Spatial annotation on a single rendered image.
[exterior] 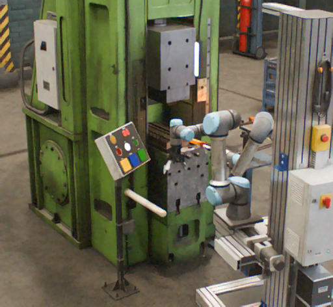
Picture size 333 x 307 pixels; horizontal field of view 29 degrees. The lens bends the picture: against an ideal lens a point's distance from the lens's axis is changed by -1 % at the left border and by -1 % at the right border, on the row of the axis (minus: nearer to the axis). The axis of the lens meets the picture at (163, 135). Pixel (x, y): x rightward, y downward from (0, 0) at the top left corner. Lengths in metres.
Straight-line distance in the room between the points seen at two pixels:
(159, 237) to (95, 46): 1.48
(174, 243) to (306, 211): 1.73
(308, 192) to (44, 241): 2.65
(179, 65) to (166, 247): 1.35
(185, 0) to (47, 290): 2.25
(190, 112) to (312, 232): 1.75
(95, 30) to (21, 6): 5.83
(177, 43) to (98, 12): 0.61
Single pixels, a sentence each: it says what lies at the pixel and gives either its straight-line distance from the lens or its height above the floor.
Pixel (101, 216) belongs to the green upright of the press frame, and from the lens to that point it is 4.95.
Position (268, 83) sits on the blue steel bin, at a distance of 8.59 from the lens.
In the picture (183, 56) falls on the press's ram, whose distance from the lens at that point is 4.46.
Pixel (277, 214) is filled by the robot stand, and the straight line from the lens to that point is 3.74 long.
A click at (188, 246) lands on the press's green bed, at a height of 0.13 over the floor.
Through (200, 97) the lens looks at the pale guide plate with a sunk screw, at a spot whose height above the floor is 1.21.
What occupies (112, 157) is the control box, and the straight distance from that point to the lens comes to 4.03.
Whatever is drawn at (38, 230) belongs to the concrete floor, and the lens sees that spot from 5.55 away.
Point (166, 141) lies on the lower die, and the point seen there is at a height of 0.98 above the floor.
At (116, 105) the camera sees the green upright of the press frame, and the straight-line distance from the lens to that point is 4.41.
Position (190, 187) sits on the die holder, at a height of 0.61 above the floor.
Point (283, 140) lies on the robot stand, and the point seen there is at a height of 1.35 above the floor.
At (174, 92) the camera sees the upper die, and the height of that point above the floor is 1.33.
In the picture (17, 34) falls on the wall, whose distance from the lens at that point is 10.43.
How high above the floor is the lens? 2.52
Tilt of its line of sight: 19 degrees down
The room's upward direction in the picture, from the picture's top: straight up
